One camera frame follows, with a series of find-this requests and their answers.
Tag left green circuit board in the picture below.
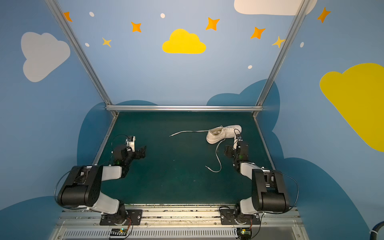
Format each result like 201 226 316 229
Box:
108 228 129 240

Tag horizontal aluminium frame bar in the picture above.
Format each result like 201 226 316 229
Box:
106 105 263 112

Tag black corrugated hose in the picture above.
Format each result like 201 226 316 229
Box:
369 220 384 240

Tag white sneaker shoe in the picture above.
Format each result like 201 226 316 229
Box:
206 125 242 144

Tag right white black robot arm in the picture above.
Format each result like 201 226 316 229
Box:
224 140 299 225

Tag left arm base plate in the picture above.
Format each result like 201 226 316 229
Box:
100 209 143 226

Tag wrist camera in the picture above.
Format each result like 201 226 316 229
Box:
233 134 243 150
126 136 136 152

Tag green table mat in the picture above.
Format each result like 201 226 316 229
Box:
100 112 272 204

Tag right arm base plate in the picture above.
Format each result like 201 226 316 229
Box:
219 206 261 226

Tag right aluminium frame post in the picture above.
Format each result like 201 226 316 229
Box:
252 0 312 120

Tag green circuit board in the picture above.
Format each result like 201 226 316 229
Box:
236 228 252 240
108 228 129 240

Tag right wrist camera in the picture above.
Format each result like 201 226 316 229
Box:
233 134 243 150

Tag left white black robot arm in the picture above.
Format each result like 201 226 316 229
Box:
54 145 147 226

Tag aluminium rail base frame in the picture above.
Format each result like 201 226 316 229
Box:
50 204 309 240

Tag right green circuit board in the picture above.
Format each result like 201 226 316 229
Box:
236 228 252 240

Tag aluminium frame post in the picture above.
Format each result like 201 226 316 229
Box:
252 0 312 120
45 0 113 106

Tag left aluminium frame post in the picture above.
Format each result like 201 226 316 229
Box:
45 0 113 106

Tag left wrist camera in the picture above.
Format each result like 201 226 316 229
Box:
126 136 136 152

